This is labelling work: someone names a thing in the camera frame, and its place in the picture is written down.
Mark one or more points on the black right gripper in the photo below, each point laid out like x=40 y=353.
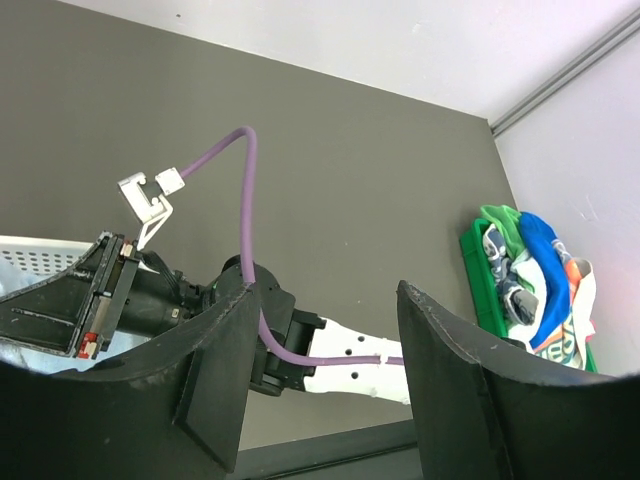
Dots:
x=112 y=287

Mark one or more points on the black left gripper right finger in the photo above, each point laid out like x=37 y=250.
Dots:
x=486 y=409

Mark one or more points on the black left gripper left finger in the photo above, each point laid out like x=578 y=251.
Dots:
x=171 y=408

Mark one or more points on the light blue towel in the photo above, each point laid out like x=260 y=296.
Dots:
x=12 y=279

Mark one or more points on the white grey cloth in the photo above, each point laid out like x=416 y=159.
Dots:
x=582 y=307

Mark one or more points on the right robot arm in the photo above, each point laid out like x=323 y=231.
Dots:
x=302 y=351

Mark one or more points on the white perforated plastic basket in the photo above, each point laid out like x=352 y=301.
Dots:
x=40 y=256

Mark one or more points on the green plastic tray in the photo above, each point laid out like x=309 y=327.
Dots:
x=488 y=307

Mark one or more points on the orange teal printed cloth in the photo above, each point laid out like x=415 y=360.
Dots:
x=561 y=337

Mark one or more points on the patterned white blue cloth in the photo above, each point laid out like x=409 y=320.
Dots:
x=510 y=280

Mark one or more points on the pink cloth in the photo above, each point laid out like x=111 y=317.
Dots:
x=592 y=330

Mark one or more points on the royal blue cloth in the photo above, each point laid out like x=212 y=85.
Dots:
x=538 y=237

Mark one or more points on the black table front rail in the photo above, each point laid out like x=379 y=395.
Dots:
x=387 y=451

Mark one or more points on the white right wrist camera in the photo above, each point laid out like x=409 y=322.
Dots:
x=148 y=199

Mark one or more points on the aluminium frame right post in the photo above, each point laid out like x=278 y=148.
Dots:
x=596 y=52

